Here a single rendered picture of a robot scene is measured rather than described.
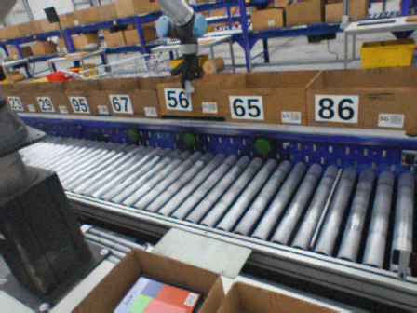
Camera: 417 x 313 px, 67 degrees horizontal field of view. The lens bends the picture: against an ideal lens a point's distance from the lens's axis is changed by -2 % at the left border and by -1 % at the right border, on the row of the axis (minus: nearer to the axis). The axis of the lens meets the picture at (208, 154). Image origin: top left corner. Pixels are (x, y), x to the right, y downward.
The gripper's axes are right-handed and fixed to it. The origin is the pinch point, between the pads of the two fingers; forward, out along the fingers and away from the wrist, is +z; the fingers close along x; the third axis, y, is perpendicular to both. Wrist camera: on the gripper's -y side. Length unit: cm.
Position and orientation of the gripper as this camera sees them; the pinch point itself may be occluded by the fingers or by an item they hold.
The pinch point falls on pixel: (187, 96)
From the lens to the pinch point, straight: 162.3
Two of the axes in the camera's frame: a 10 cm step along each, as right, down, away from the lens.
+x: 5.2, -2.2, 8.2
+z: 0.3, 9.7, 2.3
